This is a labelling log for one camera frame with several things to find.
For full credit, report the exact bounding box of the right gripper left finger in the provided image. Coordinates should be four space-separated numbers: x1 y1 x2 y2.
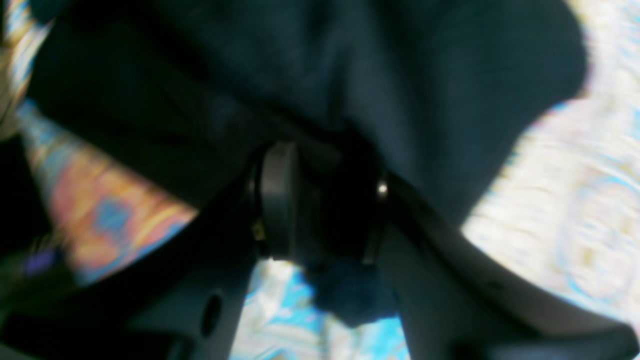
1 141 300 360

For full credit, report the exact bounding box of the black t-shirt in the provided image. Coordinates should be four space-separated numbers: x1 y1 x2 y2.
25 0 588 328

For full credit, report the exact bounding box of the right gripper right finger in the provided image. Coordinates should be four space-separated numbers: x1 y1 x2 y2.
364 174 639 360

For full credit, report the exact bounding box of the patterned tablecloth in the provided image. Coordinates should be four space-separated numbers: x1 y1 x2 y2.
0 0 640 360

